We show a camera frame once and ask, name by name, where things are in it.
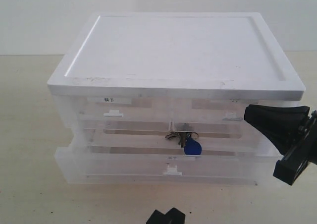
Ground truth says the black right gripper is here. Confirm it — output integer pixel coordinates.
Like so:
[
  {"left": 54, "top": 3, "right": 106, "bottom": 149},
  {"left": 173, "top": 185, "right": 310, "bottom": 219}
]
[{"left": 244, "top": 105, "right": 317, "bottom": 185}]

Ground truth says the key bunch with blue fob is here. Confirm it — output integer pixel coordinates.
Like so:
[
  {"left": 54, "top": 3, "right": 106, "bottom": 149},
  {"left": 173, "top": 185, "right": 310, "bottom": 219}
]
[{"left": 165, "top": 131, "right": 202, "bottom": 156}]

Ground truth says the top right small drawer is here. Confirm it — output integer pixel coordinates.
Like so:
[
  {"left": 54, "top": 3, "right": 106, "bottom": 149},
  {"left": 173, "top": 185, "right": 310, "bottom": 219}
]
[{"left": 171, "top": 97, "right": 248, "bottom": 134}]

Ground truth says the small drawer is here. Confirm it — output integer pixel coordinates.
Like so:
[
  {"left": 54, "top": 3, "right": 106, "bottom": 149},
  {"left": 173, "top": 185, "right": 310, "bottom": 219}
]
[
  {"left": 75, "top": 97, "right": 171, "bottom": 132},
  {"left": 171, "top": 97, "right": 248, "bottom": 134}
]

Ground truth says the top left small drawer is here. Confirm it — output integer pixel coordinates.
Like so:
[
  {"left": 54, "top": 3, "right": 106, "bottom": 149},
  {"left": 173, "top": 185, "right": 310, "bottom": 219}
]
[{"left": 75, "top": 97, "right": 171, "bottom": 132}]

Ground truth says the white translucent drawer cabinet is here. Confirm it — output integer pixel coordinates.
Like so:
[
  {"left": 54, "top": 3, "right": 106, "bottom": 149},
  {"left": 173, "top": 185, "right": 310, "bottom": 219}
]
[{"left": 45, "top": 11, "right": 307, "bottom": 186}]

